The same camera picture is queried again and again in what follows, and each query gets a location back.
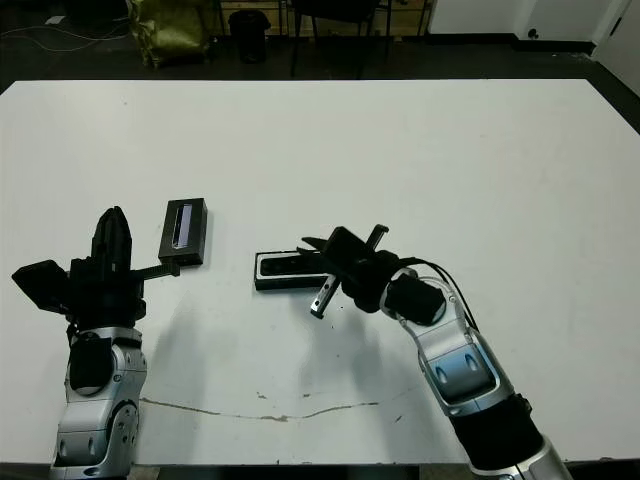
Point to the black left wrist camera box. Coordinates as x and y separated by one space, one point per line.
42 285

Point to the black trash bin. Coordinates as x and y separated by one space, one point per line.
250 36

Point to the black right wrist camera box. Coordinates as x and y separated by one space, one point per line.
345 250

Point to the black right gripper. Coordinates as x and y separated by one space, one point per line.
367 290

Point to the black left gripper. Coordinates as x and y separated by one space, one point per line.
102 297

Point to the black office chair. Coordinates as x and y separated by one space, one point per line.
330 7

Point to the black lid with camera print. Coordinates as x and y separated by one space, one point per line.
195 235

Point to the yellow-green sack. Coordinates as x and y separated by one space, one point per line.
170 36

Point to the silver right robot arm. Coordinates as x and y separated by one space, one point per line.
465 370

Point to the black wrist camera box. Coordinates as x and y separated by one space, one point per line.
345 250
42 285

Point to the black box with white insert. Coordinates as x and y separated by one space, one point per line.
280 285

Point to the white door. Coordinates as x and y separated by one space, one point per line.
625 50

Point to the black depth camera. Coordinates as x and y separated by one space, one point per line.
285 266

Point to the white paper sheet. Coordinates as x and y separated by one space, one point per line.
55 20

